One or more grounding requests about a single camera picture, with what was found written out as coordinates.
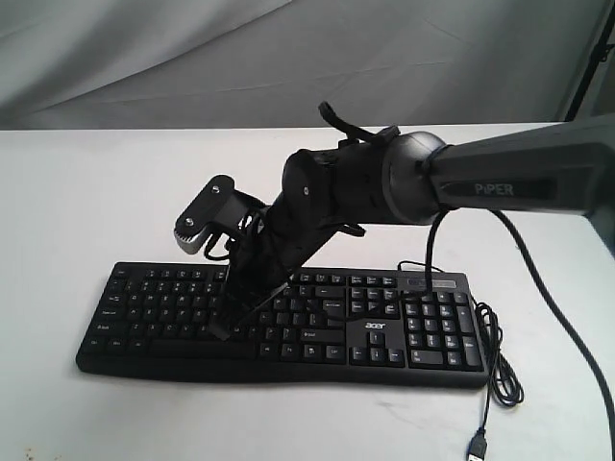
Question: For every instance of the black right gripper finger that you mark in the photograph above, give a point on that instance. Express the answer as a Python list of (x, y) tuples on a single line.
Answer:
[(245, 299)]

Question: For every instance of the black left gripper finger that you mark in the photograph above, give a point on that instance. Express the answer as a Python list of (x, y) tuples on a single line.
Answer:
[(224, 314)]

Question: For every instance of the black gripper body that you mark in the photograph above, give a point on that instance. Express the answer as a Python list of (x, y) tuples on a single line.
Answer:
[(274, 247)]

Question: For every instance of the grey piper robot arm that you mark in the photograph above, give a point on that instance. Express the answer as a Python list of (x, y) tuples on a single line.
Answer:
[(409, 180)]

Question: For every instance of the black acer keyboard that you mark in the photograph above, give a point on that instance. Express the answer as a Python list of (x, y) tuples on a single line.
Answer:
[(330, 325)]

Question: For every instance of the white backdrop cloth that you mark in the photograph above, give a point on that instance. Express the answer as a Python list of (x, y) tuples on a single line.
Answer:
[(268, 64)]

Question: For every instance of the black backdrop stand pole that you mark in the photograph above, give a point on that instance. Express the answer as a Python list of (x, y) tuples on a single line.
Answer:
[(600, 52)]

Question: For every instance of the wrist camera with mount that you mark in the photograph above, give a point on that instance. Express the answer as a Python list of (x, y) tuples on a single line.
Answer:
[(215, 219)]

